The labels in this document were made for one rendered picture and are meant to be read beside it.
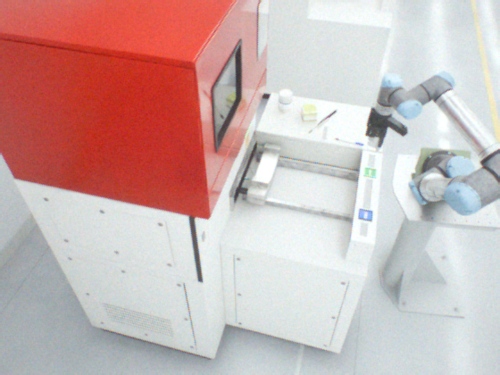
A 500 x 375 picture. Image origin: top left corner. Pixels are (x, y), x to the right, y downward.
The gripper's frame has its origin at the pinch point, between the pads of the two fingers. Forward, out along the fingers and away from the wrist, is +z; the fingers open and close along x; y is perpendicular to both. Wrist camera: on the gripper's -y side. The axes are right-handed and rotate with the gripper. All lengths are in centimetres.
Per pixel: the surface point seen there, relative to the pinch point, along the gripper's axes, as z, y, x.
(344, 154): 19.8, 13.4, -15.1
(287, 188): 28.6, 36.5, 6.4
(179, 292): 41, 71, 66
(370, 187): 15.0, -0.4, 9.0
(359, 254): 22.7, 0.5, 40.0
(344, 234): 28.6, 7.2, 26.8
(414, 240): 62, -31, -6
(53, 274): 111, 173, 39
